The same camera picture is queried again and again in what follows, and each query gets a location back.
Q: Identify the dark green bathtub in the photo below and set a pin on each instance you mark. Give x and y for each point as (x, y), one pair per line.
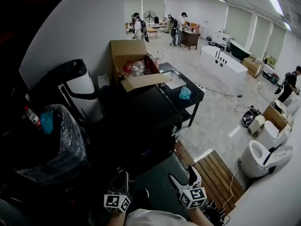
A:
(240, 50)

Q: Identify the person's right forearm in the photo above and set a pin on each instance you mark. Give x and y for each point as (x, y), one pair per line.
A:
(200, 218)

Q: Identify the black standing fan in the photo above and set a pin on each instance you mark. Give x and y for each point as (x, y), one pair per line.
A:
(149, 15)

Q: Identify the black headphones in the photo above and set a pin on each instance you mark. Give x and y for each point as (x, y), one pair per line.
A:
(214, 212)

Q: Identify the wooden slat mat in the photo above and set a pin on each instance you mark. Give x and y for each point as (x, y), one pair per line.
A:
(216, 178)

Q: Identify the small white box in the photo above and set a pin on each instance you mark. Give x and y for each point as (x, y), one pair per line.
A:
(103, 81)

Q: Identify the open brown cardboard box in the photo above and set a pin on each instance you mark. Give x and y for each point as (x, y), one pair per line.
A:
(274, 115)

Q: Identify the clear plastic packaging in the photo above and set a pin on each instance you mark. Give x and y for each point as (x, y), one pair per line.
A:
(138, 68)

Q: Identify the orange sofa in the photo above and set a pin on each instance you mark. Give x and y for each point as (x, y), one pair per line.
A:
(188, 23)

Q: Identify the grey roller blind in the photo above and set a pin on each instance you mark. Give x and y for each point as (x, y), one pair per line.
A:
(153, 5)
(239, 25)
(132, 8)
(278, 42)
(263, 34)

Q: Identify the white toilet with open lid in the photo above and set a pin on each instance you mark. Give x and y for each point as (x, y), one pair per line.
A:
(254, 159)

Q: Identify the small cream appliance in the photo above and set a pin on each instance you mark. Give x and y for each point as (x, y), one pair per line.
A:
(255, 125)

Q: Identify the tall white and black appliance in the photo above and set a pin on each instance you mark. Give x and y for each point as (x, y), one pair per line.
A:
(81, 85)

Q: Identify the white rectangular sink basin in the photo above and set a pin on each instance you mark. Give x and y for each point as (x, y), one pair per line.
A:
(174, 79)

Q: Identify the low wooden coffee table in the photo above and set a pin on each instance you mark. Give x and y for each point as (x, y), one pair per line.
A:
(151, 30)

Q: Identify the pink bottle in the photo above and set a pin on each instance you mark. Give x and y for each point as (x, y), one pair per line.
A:
(157, 60)

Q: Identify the person's white shirt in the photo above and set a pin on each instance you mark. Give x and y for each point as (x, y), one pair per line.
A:
(160, 219)

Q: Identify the clear bottle with red label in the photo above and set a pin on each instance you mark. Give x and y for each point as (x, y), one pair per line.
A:
(33, 116)

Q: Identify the red plastic item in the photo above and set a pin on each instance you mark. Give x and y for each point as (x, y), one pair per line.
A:
(128, 68)

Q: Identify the pink armchair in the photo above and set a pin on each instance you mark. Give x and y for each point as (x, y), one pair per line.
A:
(196, 28)

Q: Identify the crumpled teal cloth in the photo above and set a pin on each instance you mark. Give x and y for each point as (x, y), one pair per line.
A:
(184, 93)

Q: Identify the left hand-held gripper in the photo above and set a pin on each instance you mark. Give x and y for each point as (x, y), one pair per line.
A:
(114, 201)

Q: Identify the plastic-wrapped black appliance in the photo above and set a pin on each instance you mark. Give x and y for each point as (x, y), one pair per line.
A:
(65, 149)

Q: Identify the brown wooden desk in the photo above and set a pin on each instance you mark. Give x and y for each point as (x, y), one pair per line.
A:
(190, 39)

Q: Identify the black side table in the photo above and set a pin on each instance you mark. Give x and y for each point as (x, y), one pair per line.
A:
(192, 95)

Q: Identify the large open cardboard box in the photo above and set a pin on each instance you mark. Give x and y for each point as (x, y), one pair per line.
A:
(128, 49)

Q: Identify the black round tray of parts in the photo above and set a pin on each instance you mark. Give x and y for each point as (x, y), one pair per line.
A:
(248, 118)

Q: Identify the person's left forearm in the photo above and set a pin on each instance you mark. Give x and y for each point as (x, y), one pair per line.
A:
(116, 219)

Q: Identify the white rectangular bathtub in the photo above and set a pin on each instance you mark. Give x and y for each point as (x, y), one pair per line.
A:
(223, 63)

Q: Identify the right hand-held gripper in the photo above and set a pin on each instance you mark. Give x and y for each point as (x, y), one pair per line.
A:
(194, 195)

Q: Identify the green tool case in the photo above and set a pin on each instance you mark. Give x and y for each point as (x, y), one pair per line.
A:
(272, 78)

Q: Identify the person's black left shoe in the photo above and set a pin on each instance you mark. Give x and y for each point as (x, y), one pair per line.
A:
(142, 196)

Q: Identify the white cabinet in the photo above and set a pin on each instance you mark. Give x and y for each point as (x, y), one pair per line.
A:
(222, 39)

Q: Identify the black washing machine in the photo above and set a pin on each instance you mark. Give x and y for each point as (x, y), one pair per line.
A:
(141, 116)

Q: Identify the closed cardboard box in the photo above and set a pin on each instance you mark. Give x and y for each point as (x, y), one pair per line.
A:
(251, 66)

